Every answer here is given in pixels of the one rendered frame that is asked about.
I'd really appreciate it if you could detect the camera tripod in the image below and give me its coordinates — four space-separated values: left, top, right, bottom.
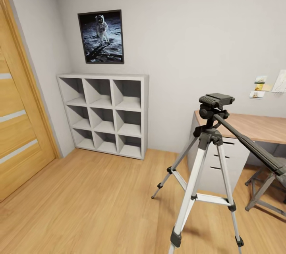
151 93 286 254

